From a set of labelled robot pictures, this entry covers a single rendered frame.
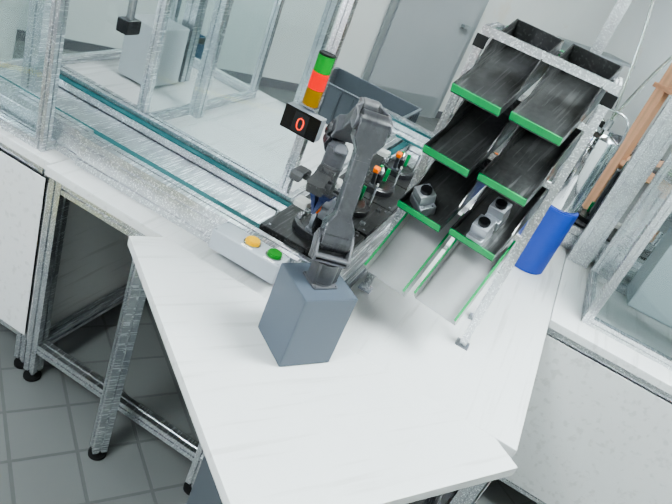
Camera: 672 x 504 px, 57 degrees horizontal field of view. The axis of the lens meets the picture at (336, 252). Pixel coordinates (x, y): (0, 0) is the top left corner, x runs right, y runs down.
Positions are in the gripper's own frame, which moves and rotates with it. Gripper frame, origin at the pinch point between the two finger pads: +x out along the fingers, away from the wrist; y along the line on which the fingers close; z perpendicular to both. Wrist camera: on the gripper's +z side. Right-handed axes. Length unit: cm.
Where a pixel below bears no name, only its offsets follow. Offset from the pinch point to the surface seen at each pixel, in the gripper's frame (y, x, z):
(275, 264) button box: 0.6, 13.5, 16.1
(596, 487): 121, 74, -56
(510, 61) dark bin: 28, -51, -19
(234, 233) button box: -14.3, 13.4, 13.3
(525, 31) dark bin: 27, -58, -23
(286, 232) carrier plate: -4.9, 12.3, 0.9
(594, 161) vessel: 62, -25, -82
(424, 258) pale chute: 32.1, 2.0, -5.9
